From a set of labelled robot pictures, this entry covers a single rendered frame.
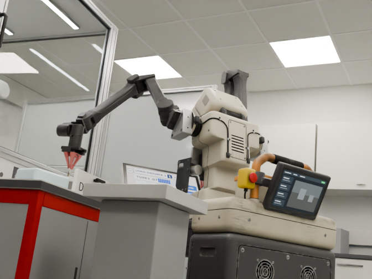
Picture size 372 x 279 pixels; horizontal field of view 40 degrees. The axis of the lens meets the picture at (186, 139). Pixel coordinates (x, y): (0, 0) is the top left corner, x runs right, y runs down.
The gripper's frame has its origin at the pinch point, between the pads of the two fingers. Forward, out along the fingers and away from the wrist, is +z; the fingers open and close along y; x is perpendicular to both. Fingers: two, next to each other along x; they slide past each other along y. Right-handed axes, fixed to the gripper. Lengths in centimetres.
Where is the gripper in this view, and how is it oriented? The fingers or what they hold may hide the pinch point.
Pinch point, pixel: (70, 167)
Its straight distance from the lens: 236.2
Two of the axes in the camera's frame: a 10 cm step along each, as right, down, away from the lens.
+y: -9.2, -0.4, 3.9
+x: -3.7, -2.7, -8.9
